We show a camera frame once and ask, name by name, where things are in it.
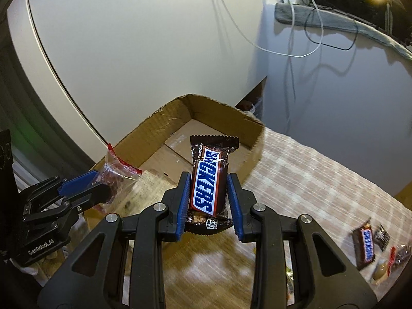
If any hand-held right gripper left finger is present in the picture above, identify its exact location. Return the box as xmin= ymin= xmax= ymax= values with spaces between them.
xmin=37 ymin=171 xmax=194 ymax=309

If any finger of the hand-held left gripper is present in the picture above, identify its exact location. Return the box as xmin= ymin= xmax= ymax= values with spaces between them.
xmin=19 ymin=171 xmax=100 ymax=207
xmin=22 ymin=185 xmax=111 ymax=232

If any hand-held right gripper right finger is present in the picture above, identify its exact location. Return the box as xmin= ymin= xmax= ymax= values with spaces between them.
xmin=227 ymin=173 xmax=379 ymax=309

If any brown chocolate bar blue label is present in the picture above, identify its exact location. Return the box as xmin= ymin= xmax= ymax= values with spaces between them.
xmin=351 ymin=222 xmax=376 ymax=268
xmin=185 ymin=134 xmax=239 ymax=236

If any clear red-edged candy packet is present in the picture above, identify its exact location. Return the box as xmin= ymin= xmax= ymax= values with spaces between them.
xmin=386 ymin=244 xmax=412 ymax=277
xmin=95 ymin=142 xmax=144 ymax=214

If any cardboard box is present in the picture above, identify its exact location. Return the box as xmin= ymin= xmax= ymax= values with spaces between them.
xmin=79 ymin=94 xmax=266 ymax=255

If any checked tablecloth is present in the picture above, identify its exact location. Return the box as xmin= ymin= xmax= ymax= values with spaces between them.
xmin=125 ymin=127 xmax=412 ymax=309

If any small black snack packet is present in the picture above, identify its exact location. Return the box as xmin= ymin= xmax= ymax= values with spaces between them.
xmin=373 ymin=225 xmax=391 ymax=252

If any beige wrapped snack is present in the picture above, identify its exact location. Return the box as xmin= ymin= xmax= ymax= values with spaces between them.
xmin=370 ymin=259 xmax=391 ymax=285

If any long white cable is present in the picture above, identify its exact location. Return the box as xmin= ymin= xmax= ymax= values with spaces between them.
xmin=206 ymin=0 xmax=323 ymax=58

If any black cable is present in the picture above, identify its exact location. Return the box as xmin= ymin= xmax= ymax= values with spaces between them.
xmin=304 ymin=5 xmax=357 ymax=51

